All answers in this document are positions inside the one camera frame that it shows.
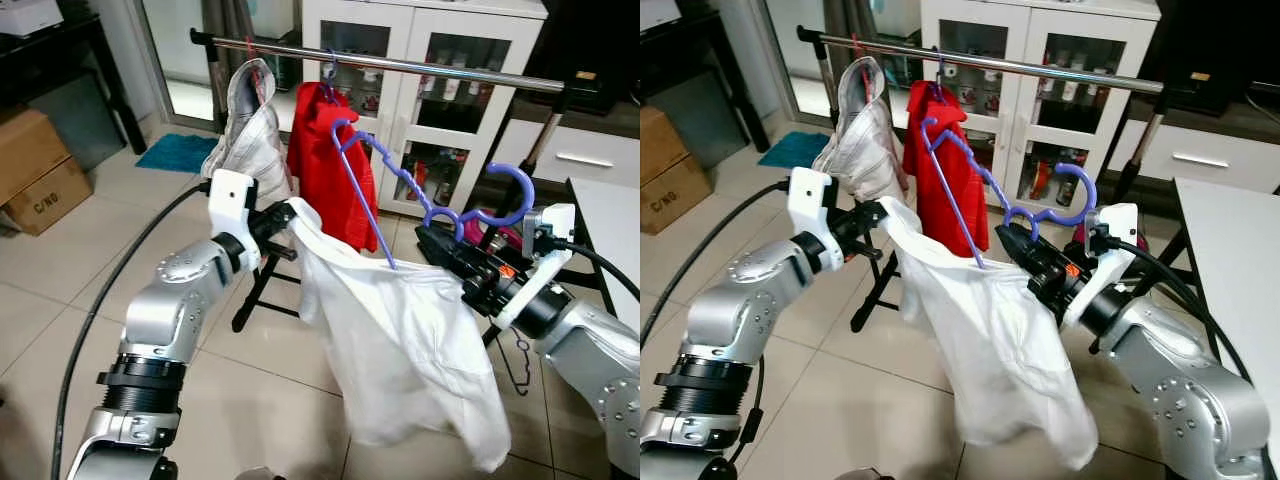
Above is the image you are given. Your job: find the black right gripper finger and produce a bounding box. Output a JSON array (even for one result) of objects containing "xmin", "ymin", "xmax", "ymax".
[
  {"xmin": 414, "ymin": 228, "xmax": 469, "ymax": 267},
  {"xmin": 1000, "ymin": 236, "xmax": 1043, "ymax": 281},
  {"xmin": 416, "ymin": 240, "xmax": 463, "ymax": 286},
  {"xmin": 998, "ymin": 224, "xmax": 1049, "ymax": 263}
]

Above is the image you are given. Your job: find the plain white shirt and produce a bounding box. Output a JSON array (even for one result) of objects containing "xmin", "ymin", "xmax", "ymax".
[
  {"xmin": 876, "ymin": 194, "xmax": 1101, "ymax": 473},
  {"xmin": 286, "ymin": 196, "xmax": 514, "ymax": 475}
]

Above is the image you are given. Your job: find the red hanger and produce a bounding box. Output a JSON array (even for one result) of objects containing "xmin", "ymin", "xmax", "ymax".
[
  {"xmin": 852, "ymin": 33, "xmax": 879, "ymax": 101},
  {"xmin": 244, "ymin": 36, "xmax": 273, "ymax": 106}
]

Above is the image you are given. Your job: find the red jacket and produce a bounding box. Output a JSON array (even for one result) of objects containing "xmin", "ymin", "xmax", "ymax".
[
  {"xmin": 286, "ymin": 82, "xmax": 381, "ymax": 254},
  {"xmin": 901, "ymin": 80, "xmax": 991, "ymax": 258}
]

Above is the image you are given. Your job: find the silver white jacket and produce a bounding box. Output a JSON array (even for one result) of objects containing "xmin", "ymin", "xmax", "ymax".
[
  {"xmin": 812, "ymin": 55, "xmax": 907, "ymax": 206},
  {"xmin": 200, "ymin": 57, "xmax": 294, "ymax": 208}
]

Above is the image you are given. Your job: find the teal floor mat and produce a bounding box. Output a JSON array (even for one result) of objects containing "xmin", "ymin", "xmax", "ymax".
[
  {"xmin": 135, "ymin": 132, "xmax": 219, "ymax": 174},
  {"xmin": 757, "ymin": 130, "xmax": 831, "ymax": 169}
]

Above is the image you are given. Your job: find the white glass-door cabinet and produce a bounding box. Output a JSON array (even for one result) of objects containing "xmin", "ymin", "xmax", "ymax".
[
  {"xmin": 918, "ymin": 0, "xmax": 1163, "ymax": 217},
  {"xmin": 300, "ymin": 0, "xmax": 549, "ymax": 219}
]

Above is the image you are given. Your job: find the white table with black legs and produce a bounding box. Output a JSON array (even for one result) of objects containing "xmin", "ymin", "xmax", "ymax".
[
  {"xmin": 1172, "ymin": 177, "xmax": 1280, "ymax": 401},
  {"xmin": 566, "ymin": 177, "xmax": 641, "ymax": 336}
]

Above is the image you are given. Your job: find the metal clothes rack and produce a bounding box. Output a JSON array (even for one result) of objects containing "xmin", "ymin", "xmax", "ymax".
[
  {"xmin": 188, "ymin": 28, "xmax": 567, "ymax": 347},
  {"xmin": 797, "ymin": 25, "xmax": 1169, "ymax": 333}
]

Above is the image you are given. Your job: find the glass door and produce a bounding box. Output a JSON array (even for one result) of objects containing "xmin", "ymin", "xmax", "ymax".
[
  {"xmin": 745, "ymin": 0, "xmax": 926, "ymax": 126},
  {"xmin": 140, "ymin": 0, "xmax": 306, "ymax": 131}
]

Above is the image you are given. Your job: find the printed brown cardboard box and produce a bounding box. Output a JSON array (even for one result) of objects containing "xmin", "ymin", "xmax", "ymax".
[
  {"xmin": 640, "ymin": 155, "xmax": 714, "ymax": 236},
  {"xmin": 3, "ymin": 155, "xmax": 94, "ymax": 237}
]

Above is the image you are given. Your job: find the white drawer unit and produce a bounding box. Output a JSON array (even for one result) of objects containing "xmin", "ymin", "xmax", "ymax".
[
  {"xmin": 490, "ymin": 118, "xmax": 641, "ymax": 193},
  {"xmin": 1105, "ymin": 118, "xmax": 1280, "ymax": 196}
]

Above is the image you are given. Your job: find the grey flat panel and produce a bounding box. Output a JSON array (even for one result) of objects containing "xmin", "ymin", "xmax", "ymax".
[
  {"xmin": 28, "ymin": 72, "xmax": 127, "ymax": 173},
  {"xmin": 645, "ymin": 70, "xmax": 746, "ymax": 166}
]

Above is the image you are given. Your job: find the plain brown cardboard box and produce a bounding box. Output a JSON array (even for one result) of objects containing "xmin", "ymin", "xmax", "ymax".
[
  {"xmin": 0, "ymin": 105, "xmax": 73, "ymax": 206},
  {"xmin": 640, "ymin": 105, "xmax": 691, "ymax": 191}
]

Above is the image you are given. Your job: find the black side table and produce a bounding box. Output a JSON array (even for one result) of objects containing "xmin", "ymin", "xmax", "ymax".
[
  {"xmin": 0, "ymin": 0, "xmax": 148, "ymax": 156},
  {"xmin": 640, "ymin": 0, "xmax": 771, "ymax": 153}
]

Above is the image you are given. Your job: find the large black box-shaped device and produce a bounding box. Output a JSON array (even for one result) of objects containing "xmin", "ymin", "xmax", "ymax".
[
  {"xmin": 1140, "ymin": 0, "xmax": 1280, "ymax": 116},
  {"xmin": 520, "ymin": 0, "xmax": 641, "ymax": 116}
]

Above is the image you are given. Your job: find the white box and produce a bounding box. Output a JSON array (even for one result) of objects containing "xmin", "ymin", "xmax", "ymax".
[
  {"xmin": 640, "ymin": 0, "xmax": 683, "ymax": 31},
  {"xmin": 0, "ymin": 0, "xmax": 64, "ymax": 38}
]

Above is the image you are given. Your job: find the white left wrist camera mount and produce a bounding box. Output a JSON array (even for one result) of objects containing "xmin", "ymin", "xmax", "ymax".
[
  {"xmin": 788, "ymin": 167, "xmax": 843, "ymax": 273},
  {"xmin": 208, "ymin": 168, "xmax": 263, "ymax": 271}
]

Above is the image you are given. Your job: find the black wire hanger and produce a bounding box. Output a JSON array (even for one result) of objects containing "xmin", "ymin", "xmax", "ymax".
[{"xmin": 497, "ymin": 325, "xmax": 538, "ymax": 398}]

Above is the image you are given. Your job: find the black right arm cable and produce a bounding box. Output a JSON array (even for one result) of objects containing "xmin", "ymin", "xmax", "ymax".
[
  {"xmin": 548, "ymin": 236, "xmax": 641, "ymax": 301},
  {"xmin": 1100, "ymin": 236, "xmax": 1251, "ymax": 383}
]

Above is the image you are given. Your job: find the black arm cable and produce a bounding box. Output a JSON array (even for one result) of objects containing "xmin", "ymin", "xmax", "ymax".
[
  {"xmin": 548, "ymin": 236, "xmax": 641, "ymax": 301},
  {"xmin": 1100, "ymin": 236, "xmax": 1251, "ymax": 383},
  {"xmin": 50, "ymin": 180, "xmax": 211, "ymax": 480},
  {"xmin": 640, "ymin": 180, "xmax": 793, "ymax": 346}
]

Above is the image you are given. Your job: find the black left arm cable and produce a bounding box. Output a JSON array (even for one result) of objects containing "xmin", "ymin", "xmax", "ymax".
[
  {"xmin": 50, "ymin": 180, "xmax": 211, "ymax": 480},
  {"xmin": 640, "ymin": 180, "xmax": 793, "ymax": 346}
]

